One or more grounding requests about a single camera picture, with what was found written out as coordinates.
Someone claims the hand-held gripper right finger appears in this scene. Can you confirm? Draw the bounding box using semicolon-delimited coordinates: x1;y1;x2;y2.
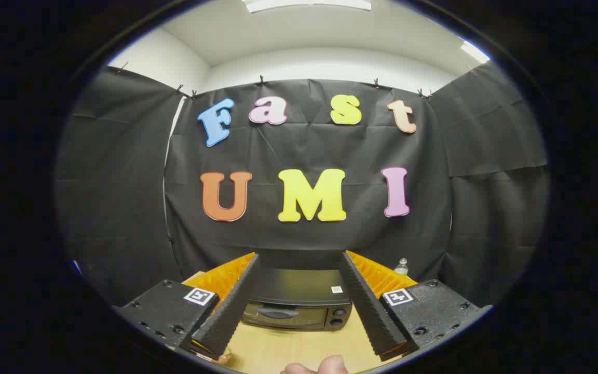
339;250;493;362

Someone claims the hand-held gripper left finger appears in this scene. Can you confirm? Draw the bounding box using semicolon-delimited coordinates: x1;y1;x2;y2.
114;252;261;360

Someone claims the long ceiling light panel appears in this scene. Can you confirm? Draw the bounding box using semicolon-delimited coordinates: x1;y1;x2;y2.
242;0;372;14

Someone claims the small ceiling light panel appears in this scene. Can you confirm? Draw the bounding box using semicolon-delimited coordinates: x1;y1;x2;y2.
460;41;491;64

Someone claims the black toaster oven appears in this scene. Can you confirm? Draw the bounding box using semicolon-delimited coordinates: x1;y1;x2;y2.
241;266;354;331

